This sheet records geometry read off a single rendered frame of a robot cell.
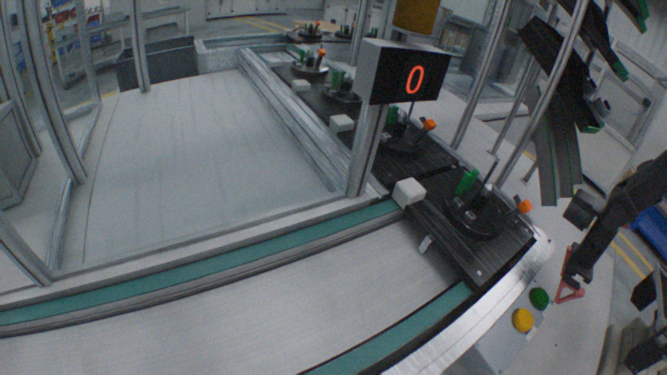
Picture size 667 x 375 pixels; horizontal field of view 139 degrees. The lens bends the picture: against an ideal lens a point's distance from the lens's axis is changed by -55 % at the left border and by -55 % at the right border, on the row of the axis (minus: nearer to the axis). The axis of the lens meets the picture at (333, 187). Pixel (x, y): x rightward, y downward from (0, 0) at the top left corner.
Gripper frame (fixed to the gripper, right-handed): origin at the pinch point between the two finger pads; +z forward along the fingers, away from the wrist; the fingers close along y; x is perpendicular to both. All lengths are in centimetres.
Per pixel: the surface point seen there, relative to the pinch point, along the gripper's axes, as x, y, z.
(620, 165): 105, -379, 42
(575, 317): 9.8, -1.2, 6.4
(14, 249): -56, 80, -22
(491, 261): -19.2, 16.9, -9.0
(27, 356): -51, 92, -7
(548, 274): -2.9, -6.8, 4.1
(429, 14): -36, 27, -43
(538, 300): -7.6, 17.0, -7.4
